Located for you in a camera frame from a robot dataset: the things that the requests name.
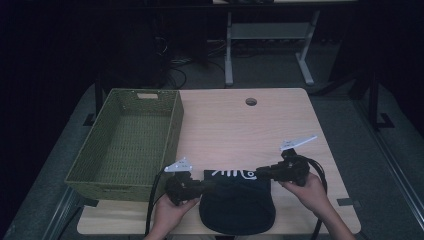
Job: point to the green woven basket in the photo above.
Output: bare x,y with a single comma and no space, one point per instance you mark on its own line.
133,143

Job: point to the white metal desk frame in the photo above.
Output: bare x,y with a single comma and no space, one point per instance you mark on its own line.
270,30

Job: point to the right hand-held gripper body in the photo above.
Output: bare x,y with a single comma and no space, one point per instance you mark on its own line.
295,168

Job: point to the person's left hand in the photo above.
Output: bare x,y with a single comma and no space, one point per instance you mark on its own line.
168,216

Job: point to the person's right hand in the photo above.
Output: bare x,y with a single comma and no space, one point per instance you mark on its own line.
310,195

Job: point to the dark tape strip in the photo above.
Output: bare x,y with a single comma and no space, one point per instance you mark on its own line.
345,202

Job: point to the dark blue printed cloth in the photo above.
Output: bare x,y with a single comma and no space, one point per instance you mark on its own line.
236,206

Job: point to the black metal stand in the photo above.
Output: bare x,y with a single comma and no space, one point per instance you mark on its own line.
374,100

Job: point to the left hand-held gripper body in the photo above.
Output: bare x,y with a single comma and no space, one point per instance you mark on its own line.
181,188

